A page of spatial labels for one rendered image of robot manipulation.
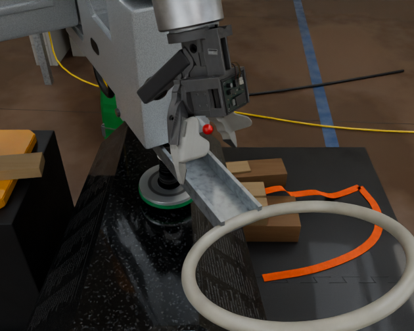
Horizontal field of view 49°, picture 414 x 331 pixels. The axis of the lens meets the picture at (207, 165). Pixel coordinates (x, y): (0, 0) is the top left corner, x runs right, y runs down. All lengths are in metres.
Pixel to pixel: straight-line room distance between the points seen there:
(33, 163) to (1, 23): 0.53
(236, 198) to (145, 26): 0.51
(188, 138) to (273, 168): 2.28
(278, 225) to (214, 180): 1.24
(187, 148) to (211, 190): 0.66
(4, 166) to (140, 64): 0.90
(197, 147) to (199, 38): 0.14
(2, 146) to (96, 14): 0.84
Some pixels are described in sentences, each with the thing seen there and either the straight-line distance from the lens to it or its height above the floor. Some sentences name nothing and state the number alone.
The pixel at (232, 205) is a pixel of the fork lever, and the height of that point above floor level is 1.10.
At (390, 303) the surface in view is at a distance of 0.84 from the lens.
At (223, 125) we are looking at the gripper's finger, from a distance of 0.71.
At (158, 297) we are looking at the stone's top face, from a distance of 1.36.
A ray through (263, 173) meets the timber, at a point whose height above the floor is 0.13.
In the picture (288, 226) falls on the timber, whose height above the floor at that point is 0.14.
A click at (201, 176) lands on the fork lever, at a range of 1.32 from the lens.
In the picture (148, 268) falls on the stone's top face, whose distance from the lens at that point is 1.42.
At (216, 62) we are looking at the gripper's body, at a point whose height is 1.69.
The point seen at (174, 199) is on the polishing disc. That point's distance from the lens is 1.53.
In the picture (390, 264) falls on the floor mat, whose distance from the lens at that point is 2.66.
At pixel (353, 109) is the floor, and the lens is 3.83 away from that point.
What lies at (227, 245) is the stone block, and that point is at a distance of 1.63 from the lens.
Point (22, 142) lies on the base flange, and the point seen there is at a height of 0.78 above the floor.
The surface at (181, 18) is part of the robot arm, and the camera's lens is 0.60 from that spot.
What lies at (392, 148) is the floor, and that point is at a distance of 3.49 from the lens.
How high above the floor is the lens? 1.96
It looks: 40 degrees down
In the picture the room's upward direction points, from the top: straight up
